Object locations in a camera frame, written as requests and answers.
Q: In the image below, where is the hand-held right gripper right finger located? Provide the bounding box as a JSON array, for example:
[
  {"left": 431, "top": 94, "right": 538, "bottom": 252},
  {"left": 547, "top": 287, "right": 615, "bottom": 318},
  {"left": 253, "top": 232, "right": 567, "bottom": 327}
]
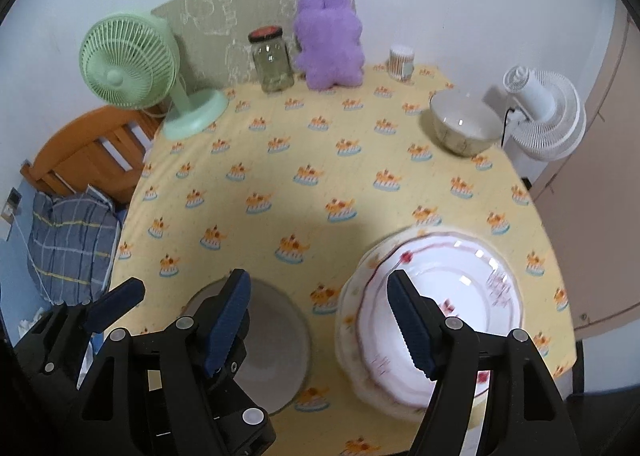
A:
[{"left": 387, "top": 269, "right": 581, "bottom": 456}]

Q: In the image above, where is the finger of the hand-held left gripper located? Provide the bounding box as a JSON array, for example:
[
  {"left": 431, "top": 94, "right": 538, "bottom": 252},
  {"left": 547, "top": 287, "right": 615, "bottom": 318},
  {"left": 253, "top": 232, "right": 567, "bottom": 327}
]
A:
[
  {"left": 84, "top": 277, "right": 147, "bottom": 334},
  {"left": 207, "top": 311, "right": 277, "bottom": 456}
]

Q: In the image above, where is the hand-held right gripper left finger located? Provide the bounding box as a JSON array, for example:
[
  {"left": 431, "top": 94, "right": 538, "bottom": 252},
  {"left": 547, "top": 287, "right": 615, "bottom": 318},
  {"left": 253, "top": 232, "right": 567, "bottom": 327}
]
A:
[{"left": 60, "top": 269, "right": 252, "bottom": 456}]

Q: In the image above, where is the white bowl with silver rim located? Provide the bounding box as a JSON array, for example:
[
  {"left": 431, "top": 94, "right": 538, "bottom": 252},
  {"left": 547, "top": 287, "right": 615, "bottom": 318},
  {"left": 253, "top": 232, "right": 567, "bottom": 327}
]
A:
[{"left": 181, "top": 276, "right": 315, "bottom": 413}]

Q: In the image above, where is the white plate with yellow flowers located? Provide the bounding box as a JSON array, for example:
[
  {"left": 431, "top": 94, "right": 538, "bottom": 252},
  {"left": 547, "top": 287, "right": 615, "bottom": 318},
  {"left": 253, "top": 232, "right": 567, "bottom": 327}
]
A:
[{"left": 334, "top": 229, "right": 526, "bottom": 423}]

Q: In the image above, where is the white plate with red trim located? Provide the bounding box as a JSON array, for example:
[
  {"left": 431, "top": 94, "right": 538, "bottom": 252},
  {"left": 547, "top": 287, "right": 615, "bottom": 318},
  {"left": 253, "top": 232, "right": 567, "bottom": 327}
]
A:
[{"left": 356, "top": 235, "right": 525, "bottom": 399}]

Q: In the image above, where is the blue plaid pillow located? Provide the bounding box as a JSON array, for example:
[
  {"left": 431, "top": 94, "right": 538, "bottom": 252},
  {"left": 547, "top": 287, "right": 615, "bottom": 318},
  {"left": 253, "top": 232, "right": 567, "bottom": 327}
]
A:
[{"left": 27, "top": 189, "right": 123, "bottom": 306}]

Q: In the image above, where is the yellow printed tablecloth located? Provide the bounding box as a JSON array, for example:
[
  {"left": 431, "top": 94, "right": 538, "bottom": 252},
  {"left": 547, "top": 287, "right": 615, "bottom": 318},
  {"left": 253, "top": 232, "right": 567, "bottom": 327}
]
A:
[{"left": 107, "top": 64, "right": 578, "bottom": 456}]

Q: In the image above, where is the beige door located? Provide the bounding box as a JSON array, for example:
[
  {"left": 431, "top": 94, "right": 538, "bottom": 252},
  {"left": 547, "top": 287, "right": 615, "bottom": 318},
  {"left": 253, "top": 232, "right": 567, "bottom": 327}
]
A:
[{"left": 529, "top": 0, "right": 640, "bottom": 337}]

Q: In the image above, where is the large white bowl silver rim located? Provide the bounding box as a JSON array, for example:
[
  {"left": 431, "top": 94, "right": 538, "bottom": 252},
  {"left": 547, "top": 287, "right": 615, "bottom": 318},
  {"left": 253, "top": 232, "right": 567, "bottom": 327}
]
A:
[{"left": 429, "top": 90, "right": 503, "bottom": 157}]

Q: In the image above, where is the green desk fan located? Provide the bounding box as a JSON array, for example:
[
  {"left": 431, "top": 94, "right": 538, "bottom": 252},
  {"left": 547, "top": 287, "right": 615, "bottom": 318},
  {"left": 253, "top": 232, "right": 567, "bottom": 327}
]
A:
[{"left": 78, "top": 11, "right": 228, "bottom": 140}]

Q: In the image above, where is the white desk fan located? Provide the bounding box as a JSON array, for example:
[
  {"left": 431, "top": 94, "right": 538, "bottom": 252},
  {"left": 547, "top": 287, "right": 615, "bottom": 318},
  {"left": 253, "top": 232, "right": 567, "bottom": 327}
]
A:
[{"left": 500, "top": 65, "right": 587, "bottom": 160}]

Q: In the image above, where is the cotton swab container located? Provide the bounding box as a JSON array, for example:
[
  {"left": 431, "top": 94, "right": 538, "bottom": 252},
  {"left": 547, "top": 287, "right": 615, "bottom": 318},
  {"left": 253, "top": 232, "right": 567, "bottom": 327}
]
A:
[{"left": 388, "top": 44, "right": 417, "bottom": 82}]

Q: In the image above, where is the glass jar with red lid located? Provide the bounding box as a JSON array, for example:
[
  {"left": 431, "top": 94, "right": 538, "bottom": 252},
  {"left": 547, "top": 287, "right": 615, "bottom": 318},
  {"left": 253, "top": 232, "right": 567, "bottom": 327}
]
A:
[{"left": 248, "top": 25, "right": 296, "bottom": 94}]

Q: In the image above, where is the purple plush toy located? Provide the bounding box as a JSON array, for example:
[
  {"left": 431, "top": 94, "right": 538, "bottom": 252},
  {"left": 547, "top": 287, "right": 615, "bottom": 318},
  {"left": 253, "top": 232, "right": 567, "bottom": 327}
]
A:
[{"left": 292, "top": 0, "right": 365, "bottom": 90}]

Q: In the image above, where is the orange wooden bed frame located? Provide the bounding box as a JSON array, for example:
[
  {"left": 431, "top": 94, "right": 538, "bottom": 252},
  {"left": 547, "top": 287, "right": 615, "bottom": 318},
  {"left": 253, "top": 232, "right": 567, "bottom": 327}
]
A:
[{"left": 21, "top": 105, "right": 162, "bottom": 209}]

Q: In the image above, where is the black fan cable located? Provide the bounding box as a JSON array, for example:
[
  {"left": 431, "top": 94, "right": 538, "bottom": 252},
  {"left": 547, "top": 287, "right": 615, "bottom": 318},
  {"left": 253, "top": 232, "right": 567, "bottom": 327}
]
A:
[{"left": 500, "top": 106, "right": 521, "bottom": 147}]

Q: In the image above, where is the green patterned wall mat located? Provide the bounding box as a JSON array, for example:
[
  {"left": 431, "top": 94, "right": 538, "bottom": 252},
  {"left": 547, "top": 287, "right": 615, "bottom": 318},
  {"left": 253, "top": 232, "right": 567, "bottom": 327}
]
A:
[{"left": 151, "top": 0, "right": 357, "bottom": 87}]

